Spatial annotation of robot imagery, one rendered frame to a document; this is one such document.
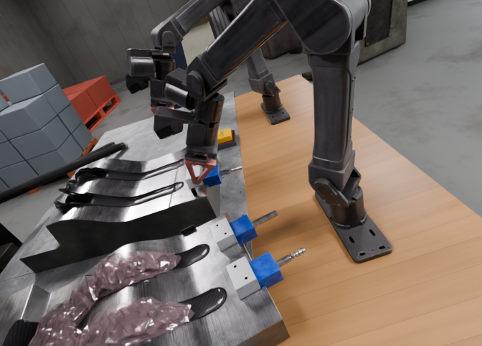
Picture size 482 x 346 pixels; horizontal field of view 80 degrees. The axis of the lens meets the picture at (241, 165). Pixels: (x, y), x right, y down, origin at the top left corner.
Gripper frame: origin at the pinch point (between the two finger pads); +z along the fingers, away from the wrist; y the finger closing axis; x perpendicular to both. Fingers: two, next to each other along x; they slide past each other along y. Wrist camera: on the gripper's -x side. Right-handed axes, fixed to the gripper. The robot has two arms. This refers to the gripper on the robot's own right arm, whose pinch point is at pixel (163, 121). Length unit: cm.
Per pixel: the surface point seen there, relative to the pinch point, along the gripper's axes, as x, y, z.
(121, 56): -179, -607, 151
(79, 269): -13.6, 39.1, 22.9
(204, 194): 14.1, 35.9, -1.1
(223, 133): 19.6, -1.6, 2.7
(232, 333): 19, 65, 0
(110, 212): -7.3, 33.4, 8.9
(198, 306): 14, 59, 3
